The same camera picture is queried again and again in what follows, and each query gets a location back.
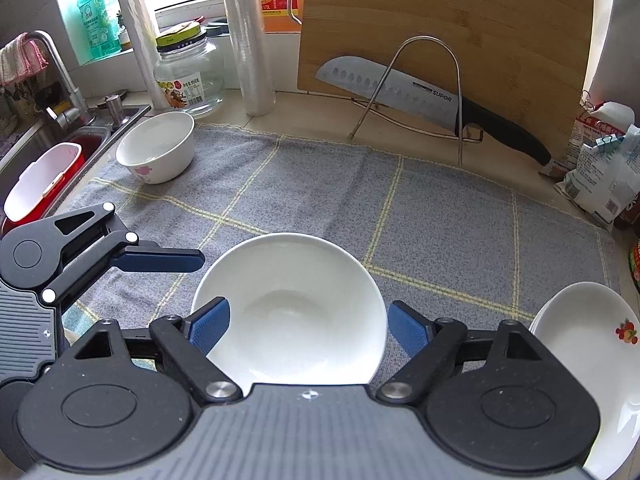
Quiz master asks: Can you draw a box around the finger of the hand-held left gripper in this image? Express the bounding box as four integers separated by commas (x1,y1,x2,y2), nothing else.
41,202,207,307

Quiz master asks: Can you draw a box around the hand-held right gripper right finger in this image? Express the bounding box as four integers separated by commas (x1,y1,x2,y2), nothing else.
376,300,542,406

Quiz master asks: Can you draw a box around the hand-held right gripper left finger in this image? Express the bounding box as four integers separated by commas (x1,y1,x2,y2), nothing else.
73,297,244,407

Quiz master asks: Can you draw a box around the white bowl pink flower print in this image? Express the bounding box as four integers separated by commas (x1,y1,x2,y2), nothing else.
191,232,389,393
115,111,196,185

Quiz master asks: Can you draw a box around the white plate fruit print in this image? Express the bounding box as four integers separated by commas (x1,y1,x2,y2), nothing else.
528,281,640,480

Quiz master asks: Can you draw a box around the red plastic basin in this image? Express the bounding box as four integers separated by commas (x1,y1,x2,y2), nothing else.
0,132,86,236

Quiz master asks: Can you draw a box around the grey teal checked dish towel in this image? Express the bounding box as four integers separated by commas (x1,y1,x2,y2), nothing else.
50,122,623,361

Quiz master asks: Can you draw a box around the stainless steel sink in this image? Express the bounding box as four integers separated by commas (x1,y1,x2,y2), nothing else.
0,102,152,238

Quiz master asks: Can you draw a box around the metal sink knob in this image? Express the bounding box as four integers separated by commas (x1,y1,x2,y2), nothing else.
97,91,128,123

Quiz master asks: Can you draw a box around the glass jar yellow lid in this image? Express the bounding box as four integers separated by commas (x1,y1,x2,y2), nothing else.
154,22,226,113

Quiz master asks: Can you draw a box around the chrome faucet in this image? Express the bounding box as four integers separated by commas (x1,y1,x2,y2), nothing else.
22,30,96,128

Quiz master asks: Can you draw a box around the small potted plant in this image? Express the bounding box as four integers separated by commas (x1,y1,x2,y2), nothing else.
117,10,132,51

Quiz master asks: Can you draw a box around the white blue food packet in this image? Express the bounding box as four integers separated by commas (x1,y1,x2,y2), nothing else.
555,125,640,231

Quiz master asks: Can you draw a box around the tall clear plastic wrap roll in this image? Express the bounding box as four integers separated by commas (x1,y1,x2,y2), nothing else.
218,0,277,117

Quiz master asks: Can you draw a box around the pink dishcloth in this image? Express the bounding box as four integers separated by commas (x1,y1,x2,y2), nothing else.
0,32,48,88

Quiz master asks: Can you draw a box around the green detergent bottle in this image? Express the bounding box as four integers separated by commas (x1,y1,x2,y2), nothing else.
75,0,123,58

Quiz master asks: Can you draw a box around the red white food packet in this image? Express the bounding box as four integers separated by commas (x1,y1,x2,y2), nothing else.
540,101,636,176

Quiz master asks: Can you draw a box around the blue binder clip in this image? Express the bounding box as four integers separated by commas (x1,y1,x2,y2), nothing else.
592,132,623,153

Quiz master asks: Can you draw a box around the wooden cutting board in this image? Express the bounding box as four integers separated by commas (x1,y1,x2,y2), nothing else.
287,0,596,128

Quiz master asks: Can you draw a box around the black-handled kitchen knife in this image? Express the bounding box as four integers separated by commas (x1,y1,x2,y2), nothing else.
315,55,553,167

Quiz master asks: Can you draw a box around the metal wire knife rack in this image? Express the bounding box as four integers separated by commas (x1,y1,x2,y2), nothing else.
347,35,486,167

